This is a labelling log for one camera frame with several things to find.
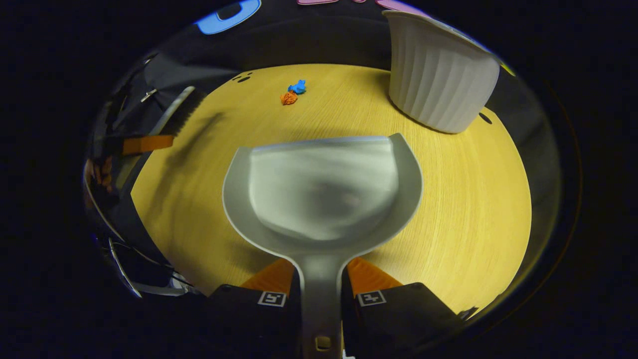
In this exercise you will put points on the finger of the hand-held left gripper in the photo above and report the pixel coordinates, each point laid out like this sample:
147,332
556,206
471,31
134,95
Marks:
147,143

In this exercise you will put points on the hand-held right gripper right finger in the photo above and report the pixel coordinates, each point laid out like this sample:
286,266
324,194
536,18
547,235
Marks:
398,324

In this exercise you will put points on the white ribbed garbage bin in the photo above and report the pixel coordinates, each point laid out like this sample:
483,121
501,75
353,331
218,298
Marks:
438,85

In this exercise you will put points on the white plastic dustpan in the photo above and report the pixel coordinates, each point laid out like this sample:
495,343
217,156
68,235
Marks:
324,199

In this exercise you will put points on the wooden desktop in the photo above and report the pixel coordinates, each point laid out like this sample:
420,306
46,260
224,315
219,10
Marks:
473,199

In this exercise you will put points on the black backdrop cloth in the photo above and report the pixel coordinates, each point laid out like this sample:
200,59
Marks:
299,45

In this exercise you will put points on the orange paper trash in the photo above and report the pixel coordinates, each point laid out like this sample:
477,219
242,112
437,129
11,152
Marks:
288,97

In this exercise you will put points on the small white broom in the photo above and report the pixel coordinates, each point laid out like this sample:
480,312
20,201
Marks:
172,112

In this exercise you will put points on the blue paper trash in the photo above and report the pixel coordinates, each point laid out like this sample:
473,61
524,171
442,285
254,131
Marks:
297,87

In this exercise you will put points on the silver cloth clip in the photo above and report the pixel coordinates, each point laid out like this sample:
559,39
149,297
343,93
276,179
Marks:
148,95

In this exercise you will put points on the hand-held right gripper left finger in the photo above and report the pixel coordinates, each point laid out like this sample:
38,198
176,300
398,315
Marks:
249,324

